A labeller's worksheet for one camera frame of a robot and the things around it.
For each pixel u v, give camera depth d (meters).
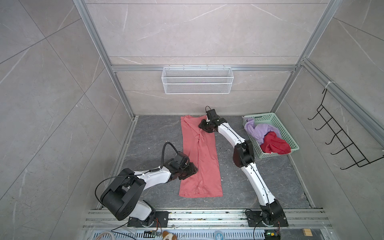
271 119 1.14
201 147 1.01
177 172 0.68
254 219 0.73
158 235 0.69
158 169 0.58
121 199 0.43
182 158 0.70
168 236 0.67
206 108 0.90
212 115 0.90
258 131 0.95
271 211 0.64
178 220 0.75
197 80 1.01
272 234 0.70
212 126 0.86
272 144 0.86
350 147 0.63
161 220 0.73
